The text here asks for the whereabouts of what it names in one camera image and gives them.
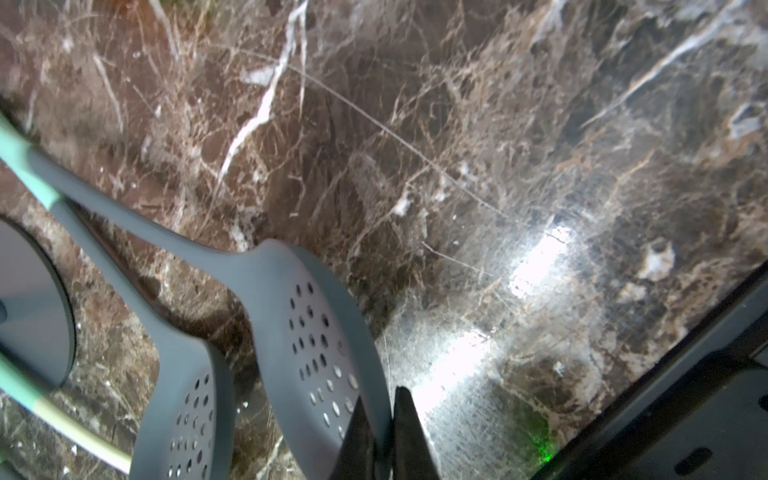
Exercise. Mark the beige skimmer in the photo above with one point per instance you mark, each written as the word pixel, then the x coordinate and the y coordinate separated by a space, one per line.
pixel 20 388

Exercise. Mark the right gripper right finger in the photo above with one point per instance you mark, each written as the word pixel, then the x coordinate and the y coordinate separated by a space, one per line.
pixel 411 455

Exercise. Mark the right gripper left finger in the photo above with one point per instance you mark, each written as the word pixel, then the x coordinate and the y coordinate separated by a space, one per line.
pixel 356 459

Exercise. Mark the grey skimmer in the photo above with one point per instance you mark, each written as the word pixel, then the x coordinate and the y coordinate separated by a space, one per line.
pixel 315 354
pixel 187 431

